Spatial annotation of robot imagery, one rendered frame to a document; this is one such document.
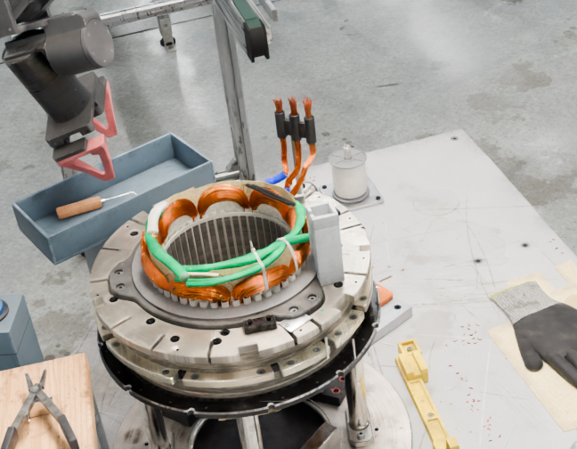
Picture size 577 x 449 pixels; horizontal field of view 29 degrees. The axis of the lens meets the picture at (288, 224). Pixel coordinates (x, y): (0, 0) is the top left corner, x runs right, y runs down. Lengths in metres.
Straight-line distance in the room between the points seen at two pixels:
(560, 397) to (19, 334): 0.70
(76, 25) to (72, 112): 0.13
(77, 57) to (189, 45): 2.94
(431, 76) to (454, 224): 2.07
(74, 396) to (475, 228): 0.84
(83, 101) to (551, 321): 0.71
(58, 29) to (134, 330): 0.37
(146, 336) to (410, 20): 3.18
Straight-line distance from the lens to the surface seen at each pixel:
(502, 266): 1.73
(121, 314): 1.22
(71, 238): 1.44
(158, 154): 1.58
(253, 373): 1.17
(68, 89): 1.39
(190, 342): 1.17
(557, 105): 3.68
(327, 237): 1.17
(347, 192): 1.86
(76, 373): 1.21
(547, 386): 1.54
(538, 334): 1.59
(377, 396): 1.50
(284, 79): 3.92
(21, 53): 1.36
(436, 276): 1.72
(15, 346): 1.37
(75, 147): 1.40
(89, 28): 1.32
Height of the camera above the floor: 1.86
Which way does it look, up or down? 36 degrees down
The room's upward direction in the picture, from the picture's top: 7 degrees counter-clockwise
